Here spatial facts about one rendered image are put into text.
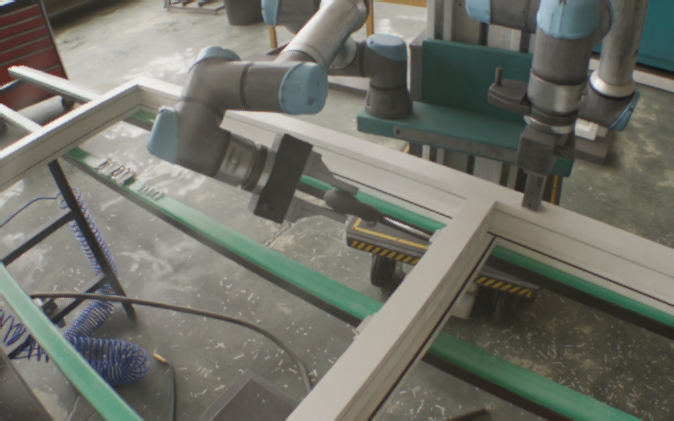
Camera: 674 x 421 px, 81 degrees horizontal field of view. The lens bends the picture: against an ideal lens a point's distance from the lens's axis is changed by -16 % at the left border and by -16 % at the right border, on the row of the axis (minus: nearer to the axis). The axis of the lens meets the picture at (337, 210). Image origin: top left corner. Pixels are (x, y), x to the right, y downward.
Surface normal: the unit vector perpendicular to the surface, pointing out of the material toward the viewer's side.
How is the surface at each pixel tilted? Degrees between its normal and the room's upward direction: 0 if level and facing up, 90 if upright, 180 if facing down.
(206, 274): 0
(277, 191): 65
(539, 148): 90
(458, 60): 90
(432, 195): 90
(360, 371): 0
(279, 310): 0
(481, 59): 90
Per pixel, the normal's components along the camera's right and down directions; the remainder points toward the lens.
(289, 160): 0.36, 0.18
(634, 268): -0.59, 0.55
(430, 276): -0.07, -0.77
